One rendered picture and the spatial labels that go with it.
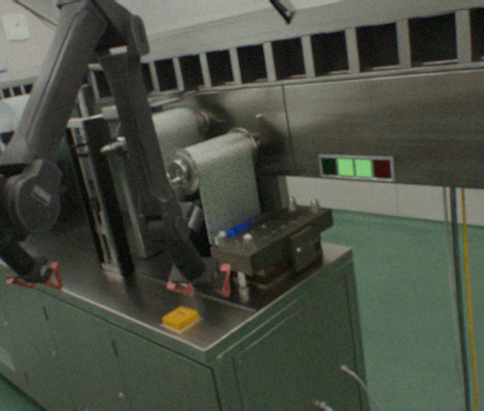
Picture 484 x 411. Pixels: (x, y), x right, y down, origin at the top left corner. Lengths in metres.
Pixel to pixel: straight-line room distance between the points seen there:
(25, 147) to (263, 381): 0.98
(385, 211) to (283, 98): 2.87
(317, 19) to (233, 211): 0.62
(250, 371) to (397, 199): 3.07
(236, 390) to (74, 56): 0.93
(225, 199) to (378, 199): 2.92
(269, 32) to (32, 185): 1.11
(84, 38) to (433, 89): 0.87
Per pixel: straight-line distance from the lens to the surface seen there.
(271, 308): 1.46
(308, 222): 1.62
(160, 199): 1.01
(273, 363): 1.53
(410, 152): 1.48
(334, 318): 1.72
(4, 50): 7.31
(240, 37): 1.77
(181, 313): 1.44
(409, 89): 1.44
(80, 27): 0.89
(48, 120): 0.80
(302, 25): 1.60
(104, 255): 1.92
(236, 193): 1.65
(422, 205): 4.27
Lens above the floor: 1.58
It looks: 16 degrees down
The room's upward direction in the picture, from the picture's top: 10 degrees counter-clockwise
